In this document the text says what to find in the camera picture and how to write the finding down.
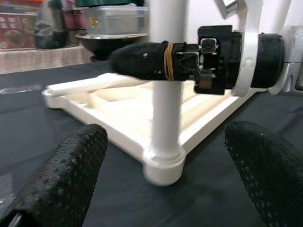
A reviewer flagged white plastic children table top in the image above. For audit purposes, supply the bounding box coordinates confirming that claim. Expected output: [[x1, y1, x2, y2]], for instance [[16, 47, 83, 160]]
[[42, 78, 258, 186]]

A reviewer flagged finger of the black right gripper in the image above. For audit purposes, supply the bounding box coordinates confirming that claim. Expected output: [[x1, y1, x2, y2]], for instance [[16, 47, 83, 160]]
[[109, 41, 199, 82]]

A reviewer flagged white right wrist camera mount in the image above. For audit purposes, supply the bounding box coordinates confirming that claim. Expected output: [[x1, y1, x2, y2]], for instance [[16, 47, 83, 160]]
[[213, 0, 262, 97]]

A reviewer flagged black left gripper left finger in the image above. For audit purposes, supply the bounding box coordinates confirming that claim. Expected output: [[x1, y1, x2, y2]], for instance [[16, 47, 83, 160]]
[[0, 123, 108, 227]]

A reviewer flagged beige striped cloth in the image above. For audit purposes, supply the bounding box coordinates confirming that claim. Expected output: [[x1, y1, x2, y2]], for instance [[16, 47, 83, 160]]
[[0, 44, 93, 74]]

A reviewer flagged black bag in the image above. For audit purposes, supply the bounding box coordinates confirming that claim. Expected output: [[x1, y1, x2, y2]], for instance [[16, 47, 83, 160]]
[[35, 0, 70, 51]]

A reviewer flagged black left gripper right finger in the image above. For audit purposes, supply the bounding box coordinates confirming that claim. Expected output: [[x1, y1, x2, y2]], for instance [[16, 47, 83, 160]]
[[223, 121, 303, 227]]

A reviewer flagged red lidded storage box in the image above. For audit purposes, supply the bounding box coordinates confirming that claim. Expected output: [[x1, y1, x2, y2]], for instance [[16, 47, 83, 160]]
[[0, 11, 39, 51]]

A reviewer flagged clear plastic container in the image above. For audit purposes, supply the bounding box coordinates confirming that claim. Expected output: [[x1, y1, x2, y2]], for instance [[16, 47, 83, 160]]
[[85, 6, 150, 36]]

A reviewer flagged black tablecloth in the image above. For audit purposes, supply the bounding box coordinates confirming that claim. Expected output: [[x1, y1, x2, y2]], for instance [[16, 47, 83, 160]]
[[0, 60, 303, 227]]

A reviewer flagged black round bowl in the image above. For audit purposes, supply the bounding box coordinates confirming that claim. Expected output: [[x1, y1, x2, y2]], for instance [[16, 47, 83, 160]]
[[75, 33, 152, 62]]

